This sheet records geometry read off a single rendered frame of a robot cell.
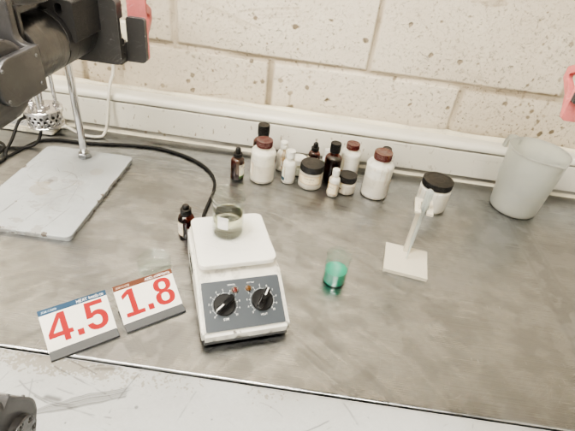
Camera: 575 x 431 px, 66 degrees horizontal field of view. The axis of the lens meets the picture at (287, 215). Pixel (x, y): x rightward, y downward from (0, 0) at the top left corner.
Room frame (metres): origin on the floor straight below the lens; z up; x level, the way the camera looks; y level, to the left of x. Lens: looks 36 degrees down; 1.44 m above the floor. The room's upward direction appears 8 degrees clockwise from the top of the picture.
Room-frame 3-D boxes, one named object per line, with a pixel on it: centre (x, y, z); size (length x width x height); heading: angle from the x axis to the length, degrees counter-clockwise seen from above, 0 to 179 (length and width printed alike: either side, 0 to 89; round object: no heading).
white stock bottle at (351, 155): (0.93, -0.13, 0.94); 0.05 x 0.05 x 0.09
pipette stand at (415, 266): (0.64, -0.23, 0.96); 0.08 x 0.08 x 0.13; 80
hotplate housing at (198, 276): (0.51, 0.07, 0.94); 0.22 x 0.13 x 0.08; 20
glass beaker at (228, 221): (0.55, 0.09, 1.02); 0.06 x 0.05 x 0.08; 20
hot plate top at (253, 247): (0.54, 0.08, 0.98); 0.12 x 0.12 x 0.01; 20
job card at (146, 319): (0.45, 0.19, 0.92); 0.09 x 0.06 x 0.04; 128
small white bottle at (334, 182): (0.84, -0.09, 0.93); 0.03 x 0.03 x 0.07
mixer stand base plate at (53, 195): (0.72, 0.47, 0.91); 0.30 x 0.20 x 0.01; 179
